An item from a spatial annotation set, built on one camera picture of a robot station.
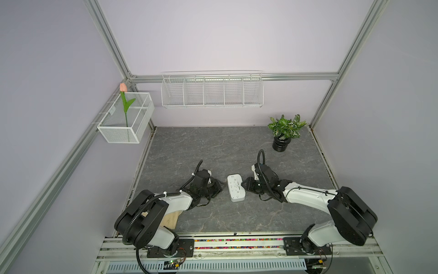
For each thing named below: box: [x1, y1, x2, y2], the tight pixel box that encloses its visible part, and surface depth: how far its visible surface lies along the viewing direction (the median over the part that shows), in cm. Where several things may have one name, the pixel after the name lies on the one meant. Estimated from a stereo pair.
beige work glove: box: [159, 210, 184, 231], surface depth 82 cm
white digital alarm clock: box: [226, 173, 246, 203], surface depth 89 cm
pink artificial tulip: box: [119, 82, 136, 128], surface depth 86 cm
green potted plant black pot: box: [268, 114, 307, 152], surface depth 90 cm
